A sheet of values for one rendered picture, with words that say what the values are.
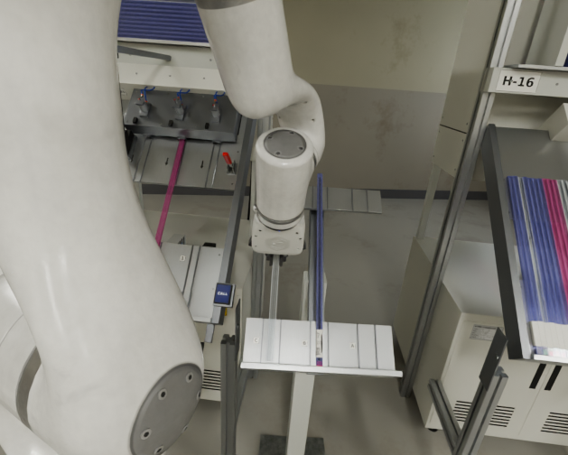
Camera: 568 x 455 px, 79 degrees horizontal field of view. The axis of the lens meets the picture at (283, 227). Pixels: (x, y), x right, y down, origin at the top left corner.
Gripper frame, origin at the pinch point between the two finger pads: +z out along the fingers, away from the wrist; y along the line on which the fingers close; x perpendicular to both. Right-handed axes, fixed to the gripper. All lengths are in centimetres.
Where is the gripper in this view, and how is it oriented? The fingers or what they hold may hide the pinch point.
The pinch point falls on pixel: (276, 255)
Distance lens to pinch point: 75.3
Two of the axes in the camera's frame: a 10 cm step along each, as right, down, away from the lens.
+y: 10.0, 0.6, 0.2
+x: 0.4, -8.2, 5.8
